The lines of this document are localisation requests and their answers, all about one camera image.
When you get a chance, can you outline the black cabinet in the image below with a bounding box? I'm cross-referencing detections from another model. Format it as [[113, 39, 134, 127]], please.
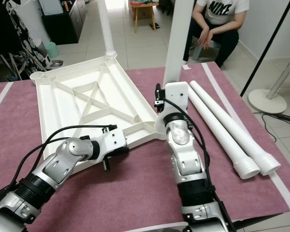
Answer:
[[39, 0, 87, 45]]

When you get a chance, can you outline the white plastic table leg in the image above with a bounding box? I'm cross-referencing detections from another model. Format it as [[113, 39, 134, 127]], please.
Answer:
[[186, 87, 261, 180], [189, 81, 281, 176], [96, 0, 118, 59], [163, 0, 196, 86]]

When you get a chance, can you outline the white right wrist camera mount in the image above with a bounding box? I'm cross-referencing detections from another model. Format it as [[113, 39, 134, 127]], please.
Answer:
[[163, 82, 189, 125]]

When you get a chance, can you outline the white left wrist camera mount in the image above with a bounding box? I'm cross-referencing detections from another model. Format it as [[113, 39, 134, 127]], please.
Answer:
[[97, 127, 128, 158]]

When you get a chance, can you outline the steel pet bowl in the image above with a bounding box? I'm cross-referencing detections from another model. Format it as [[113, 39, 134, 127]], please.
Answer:
[[50, 59, 65, 68]]

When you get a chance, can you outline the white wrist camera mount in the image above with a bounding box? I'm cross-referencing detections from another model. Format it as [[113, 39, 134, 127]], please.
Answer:
[[163, 82, 189, 125], [97, 127, 128, 158]]

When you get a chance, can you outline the grey and white canister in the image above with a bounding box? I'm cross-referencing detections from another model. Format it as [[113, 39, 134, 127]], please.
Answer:
[[31, 39, 52, 68]]

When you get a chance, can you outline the thin black pole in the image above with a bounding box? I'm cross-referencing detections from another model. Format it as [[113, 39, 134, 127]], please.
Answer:
[[241, 0, 290, 97]]

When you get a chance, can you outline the teal plastic cup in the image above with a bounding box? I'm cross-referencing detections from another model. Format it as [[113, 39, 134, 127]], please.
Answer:
[[43, 41, 59, 58]]

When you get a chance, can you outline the seated person in black trousers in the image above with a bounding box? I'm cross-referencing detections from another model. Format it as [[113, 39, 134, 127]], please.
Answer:
[[181, 0, 249, 68]]

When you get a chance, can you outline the black hair dryer with cable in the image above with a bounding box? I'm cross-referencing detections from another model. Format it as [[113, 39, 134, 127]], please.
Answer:
[[254, 111, 290, 143]]

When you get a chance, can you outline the white plastic table top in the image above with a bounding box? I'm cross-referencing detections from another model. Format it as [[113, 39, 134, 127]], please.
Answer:
[[30, 54, 170, 162]]

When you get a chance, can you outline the white floor fan stand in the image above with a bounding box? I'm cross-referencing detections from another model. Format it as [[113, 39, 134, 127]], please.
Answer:
[[247, 48, 290, 114]]

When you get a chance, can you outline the wooden stool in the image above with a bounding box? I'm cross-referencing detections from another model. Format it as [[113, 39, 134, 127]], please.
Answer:
[[128, 0, 160, 33]]

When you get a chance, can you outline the black patterned hanging cloth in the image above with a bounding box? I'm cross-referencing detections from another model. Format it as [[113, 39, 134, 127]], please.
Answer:
[[0, 0, 46, 66]]

